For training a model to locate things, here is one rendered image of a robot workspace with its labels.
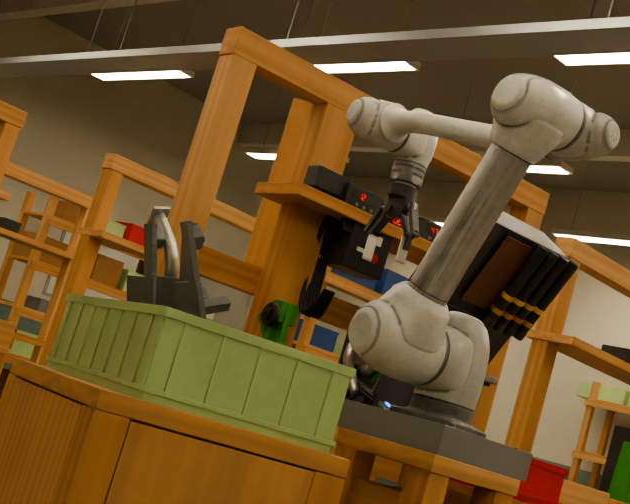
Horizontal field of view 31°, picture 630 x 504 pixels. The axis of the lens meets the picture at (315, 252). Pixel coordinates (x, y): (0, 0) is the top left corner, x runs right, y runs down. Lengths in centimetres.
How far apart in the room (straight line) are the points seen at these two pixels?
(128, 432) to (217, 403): 18
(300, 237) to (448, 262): 117
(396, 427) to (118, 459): 84
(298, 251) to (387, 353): 117
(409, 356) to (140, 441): 78
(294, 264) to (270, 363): 155
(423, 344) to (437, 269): 17
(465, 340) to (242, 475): 80
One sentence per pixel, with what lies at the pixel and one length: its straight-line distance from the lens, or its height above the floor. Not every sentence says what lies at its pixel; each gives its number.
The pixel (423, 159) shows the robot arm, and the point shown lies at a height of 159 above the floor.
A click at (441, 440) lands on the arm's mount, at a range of 256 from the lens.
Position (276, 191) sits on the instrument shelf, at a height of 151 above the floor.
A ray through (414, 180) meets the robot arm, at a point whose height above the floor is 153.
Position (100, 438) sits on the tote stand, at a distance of 201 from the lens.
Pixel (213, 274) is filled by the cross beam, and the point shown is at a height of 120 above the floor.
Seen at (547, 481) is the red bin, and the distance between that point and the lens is 323.
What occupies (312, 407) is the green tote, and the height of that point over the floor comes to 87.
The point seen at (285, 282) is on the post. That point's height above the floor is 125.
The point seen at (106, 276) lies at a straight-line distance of 1118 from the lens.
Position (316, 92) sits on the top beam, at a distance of 371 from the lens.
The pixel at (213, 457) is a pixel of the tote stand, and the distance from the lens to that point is 209.
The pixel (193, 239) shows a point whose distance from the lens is 216.
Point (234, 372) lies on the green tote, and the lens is 210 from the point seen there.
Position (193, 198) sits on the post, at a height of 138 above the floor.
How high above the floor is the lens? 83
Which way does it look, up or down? 9 degrees up
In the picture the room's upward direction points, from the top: 17 degrees clockwise
